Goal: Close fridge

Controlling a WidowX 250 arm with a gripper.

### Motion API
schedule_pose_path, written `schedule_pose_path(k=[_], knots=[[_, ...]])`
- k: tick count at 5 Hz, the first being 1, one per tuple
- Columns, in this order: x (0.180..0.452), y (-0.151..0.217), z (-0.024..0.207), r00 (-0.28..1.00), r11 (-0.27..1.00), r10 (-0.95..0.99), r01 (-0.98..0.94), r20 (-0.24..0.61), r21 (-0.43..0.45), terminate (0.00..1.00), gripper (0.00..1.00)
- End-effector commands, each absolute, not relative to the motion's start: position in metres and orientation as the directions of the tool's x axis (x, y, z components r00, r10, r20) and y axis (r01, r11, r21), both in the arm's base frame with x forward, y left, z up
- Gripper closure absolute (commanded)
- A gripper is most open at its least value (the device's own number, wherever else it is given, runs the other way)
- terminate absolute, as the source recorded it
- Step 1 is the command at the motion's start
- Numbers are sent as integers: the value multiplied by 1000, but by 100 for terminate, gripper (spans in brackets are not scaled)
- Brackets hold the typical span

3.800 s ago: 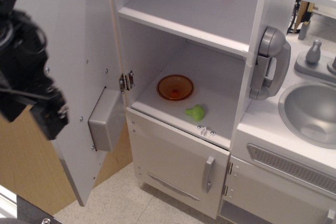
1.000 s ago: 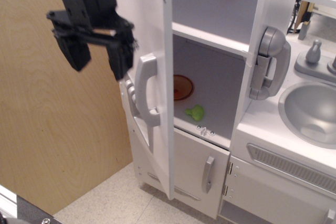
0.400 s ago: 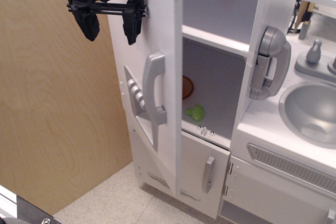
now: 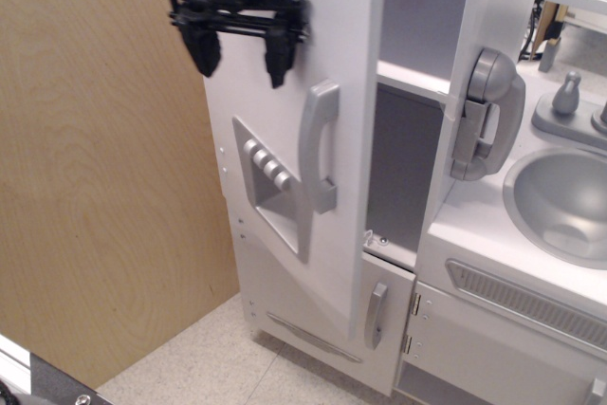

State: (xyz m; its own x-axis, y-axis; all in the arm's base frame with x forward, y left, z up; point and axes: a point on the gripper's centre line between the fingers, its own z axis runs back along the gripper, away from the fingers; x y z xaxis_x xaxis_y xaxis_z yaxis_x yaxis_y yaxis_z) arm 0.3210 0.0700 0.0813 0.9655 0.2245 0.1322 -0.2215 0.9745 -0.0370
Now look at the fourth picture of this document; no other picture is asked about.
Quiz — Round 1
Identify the white magnetic door catch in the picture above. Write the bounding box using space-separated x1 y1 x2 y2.
363 230 390 248

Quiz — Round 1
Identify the white lower freezer door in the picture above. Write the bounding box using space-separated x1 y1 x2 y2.
229 211 415 396

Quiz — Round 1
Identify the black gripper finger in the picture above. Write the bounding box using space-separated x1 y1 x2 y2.
265 28 297 89
177 23 221 78

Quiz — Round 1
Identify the white toy oven door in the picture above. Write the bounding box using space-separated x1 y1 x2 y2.
404 283 606 404

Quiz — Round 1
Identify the grey freezer door handle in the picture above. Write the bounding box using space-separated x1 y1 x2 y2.
364 282 388 350

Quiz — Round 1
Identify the white toy fridge door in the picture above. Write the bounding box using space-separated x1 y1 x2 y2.
204 0 383 334

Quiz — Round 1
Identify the grey fridge door handle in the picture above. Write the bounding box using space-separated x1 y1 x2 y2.
298 80 340 214

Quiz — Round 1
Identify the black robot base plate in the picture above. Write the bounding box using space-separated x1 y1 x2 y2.
1 335 112 405

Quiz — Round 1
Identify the grey toy sink basin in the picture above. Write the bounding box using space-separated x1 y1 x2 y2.
503 148 606 270

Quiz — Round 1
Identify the grey ice dispenser box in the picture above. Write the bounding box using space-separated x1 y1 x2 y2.
232 117 313 264

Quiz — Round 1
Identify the white toy kitchen cabinet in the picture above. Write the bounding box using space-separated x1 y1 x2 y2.
362 0 606 404

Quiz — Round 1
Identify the grey toy telephone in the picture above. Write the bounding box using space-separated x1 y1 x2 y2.
451 48 525 181

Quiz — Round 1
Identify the grey toy faucet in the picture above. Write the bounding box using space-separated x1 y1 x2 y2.
532 71 606 150

